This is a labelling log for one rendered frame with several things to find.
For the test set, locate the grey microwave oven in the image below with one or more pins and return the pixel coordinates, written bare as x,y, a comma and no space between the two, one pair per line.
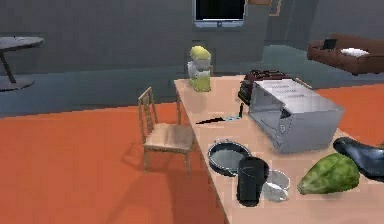
300,116

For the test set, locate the black kitchen knife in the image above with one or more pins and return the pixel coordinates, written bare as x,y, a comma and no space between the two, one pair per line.
210,121

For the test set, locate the light wooden dining table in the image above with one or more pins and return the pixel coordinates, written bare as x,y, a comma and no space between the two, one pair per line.
220,100

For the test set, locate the light wooden chair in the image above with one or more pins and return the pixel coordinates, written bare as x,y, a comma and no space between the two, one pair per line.
168,135

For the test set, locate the dark round pan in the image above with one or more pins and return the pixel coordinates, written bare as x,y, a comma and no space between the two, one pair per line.
226,158

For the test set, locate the black cylindrical cup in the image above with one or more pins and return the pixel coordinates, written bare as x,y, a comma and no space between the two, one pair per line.
250,180

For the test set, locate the clear glass bowl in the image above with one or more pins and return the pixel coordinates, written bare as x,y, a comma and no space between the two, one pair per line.
276,186

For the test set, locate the wooden framed picture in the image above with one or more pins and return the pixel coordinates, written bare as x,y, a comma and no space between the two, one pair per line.
275,8

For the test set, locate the green lettuce head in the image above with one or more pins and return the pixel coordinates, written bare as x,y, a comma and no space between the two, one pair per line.
330,175

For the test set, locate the black laptop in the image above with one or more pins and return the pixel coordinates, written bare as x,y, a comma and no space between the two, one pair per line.
330,43

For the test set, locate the brown sofa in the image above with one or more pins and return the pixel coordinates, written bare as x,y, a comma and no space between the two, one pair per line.
346,56

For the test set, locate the white pillow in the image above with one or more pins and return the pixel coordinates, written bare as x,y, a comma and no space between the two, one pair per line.
354,52

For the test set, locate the grey wall television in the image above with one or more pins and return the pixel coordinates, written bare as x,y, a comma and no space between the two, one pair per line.
219,11

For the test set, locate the grey round pedestal table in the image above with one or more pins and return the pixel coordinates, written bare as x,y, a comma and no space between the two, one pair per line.
15,45

